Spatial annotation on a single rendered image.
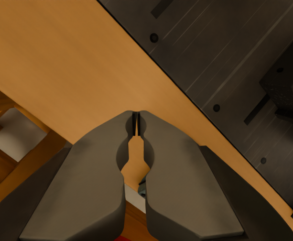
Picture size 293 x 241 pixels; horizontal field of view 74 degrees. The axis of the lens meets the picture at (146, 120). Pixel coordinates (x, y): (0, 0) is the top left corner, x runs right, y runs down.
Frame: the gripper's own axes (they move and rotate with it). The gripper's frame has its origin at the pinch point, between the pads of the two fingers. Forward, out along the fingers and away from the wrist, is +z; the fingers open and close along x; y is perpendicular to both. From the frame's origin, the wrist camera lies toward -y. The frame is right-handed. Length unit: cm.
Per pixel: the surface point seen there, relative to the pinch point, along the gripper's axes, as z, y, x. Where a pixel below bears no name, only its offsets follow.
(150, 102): 11.1, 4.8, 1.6
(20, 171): 18.1, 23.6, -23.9
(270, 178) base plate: 10.6, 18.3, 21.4
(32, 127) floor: 77, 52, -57
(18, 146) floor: 72, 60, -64
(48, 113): 8.3, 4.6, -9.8
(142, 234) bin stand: 10.2, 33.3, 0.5
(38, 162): 24.9, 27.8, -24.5
